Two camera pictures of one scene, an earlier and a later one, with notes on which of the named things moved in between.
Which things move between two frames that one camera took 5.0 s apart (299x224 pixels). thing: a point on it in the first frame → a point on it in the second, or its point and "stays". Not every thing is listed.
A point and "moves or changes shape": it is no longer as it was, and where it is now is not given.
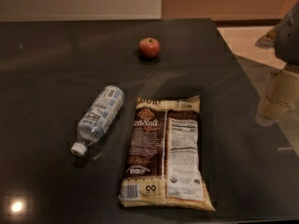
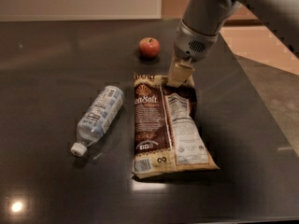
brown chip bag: [164, 165] moves or changes shape
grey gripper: [288, 42] → [191, 45]
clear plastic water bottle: [97, 118] stays
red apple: [149, 48] stays
